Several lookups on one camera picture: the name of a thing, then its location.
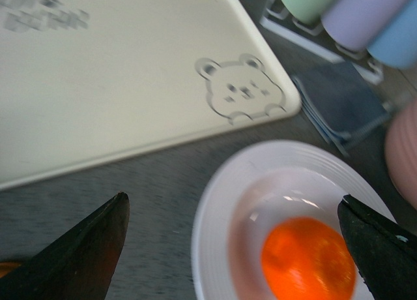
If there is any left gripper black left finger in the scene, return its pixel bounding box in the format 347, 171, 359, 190
1, 192, 130, 299

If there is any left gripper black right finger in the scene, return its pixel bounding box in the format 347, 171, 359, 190
338, 194, 416, 299

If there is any orange fruit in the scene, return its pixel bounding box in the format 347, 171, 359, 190
261, 217, 356, 299

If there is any white ridged plate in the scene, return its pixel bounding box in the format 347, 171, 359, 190
192, 140, 391, 299

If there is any wooden tray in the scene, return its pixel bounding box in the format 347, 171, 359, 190
0, 262, 22, 278

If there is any pink bowl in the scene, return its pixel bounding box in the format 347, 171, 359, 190
384, 100, 416, 207

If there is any grey folded cloth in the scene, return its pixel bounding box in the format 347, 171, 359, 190
291, 62, 390, 156

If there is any cream bear tray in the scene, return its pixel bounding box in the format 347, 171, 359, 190
1, 0, 301, 190

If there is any blue plastic cup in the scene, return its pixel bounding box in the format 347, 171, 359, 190
367, 0, 416, 69

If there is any purple plastic cup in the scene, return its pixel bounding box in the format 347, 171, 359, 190
321, 0, 409, 52

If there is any green plastic cup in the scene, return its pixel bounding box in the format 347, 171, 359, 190
276, 0, 348, 24

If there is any white cup rack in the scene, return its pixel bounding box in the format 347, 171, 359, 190
260, 0, 384, 85

